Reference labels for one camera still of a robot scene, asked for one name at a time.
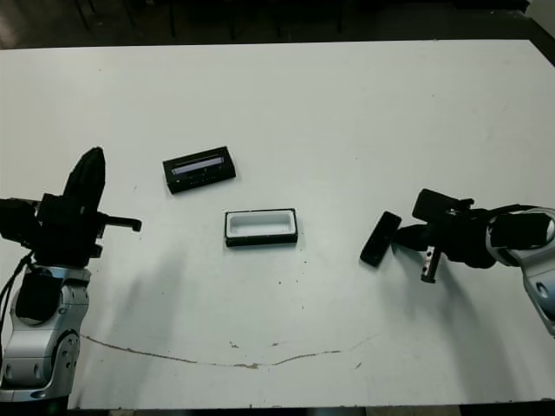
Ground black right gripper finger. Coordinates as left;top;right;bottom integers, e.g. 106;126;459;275
394;224;434;244
392;237;430;253

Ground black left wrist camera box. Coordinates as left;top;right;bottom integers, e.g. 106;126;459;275
0;198;42;250

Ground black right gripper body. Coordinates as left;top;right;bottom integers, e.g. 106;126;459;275
418;201;498;286

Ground black box base white insert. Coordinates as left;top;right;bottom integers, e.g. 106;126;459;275
224;206;301;250

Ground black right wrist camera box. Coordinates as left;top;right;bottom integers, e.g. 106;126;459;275
411;188;461;224

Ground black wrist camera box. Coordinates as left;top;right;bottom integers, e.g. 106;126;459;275
411;188;461;224
0;198;42;250

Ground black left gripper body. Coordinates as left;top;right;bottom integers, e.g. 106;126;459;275
32;193;143;268

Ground black box lid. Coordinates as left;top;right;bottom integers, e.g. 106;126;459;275
162;145;238;196

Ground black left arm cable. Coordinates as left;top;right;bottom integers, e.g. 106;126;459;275
0;253;34;330

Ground black camera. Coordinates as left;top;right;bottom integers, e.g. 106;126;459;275
359;211;402;267

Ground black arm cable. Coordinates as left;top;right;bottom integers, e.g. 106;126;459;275
493;203;543;216
0;253;34;330

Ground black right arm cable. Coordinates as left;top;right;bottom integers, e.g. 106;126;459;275
493;203;543;216

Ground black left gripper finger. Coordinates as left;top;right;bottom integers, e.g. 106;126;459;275
82;147;108;213
64;147;99;213

